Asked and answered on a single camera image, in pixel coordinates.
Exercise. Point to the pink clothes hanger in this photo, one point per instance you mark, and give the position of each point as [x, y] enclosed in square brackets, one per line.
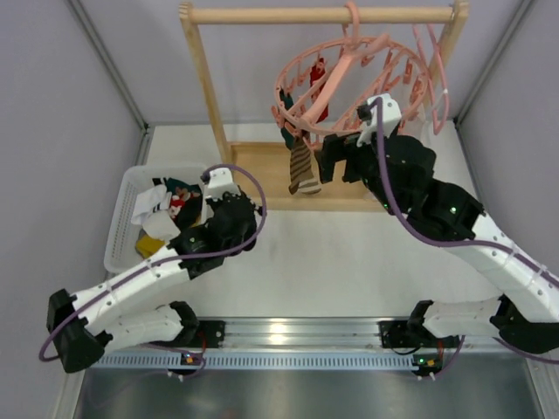
[436, 104]

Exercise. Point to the white sock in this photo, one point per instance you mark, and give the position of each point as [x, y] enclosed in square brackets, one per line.
[149, 202]
[160, 226]

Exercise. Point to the pink round clip hanger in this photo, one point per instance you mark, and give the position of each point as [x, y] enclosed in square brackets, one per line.
[322, 88]

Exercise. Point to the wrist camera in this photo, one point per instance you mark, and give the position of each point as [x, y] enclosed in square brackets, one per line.
[380, 116]
[218, 184]

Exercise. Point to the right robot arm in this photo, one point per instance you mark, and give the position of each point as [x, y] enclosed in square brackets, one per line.
[399, 172]

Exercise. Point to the white plastic basket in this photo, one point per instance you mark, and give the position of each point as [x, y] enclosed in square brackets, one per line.
[120, 253]

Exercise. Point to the brown striped sock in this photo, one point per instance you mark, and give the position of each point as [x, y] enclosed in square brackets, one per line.
[300, 169]

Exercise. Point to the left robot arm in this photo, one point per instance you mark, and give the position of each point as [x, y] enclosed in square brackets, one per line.
[83, 326]

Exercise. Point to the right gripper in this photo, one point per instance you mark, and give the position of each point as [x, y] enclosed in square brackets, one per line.
[334, 155]

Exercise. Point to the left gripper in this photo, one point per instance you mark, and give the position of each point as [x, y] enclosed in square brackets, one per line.
[223, 204]

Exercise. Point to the white sheer garment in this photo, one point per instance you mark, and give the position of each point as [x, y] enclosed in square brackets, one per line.
[413, 124]

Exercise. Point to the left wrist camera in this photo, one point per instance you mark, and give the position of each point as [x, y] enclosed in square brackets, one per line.
[218, 184]

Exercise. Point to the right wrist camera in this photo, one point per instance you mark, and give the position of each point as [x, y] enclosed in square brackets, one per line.
[380, 116]

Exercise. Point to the wooden clothes rack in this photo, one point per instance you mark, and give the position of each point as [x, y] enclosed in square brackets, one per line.
[262, 176]

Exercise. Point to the dark patterned socks pile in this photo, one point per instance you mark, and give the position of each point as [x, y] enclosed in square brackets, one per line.
[186, 201]

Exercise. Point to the yellow sock in basket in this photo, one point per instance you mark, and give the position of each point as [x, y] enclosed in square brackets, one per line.
[147, 246]

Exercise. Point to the aluminium mounting rail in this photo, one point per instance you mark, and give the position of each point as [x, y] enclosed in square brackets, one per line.
[299, 344]

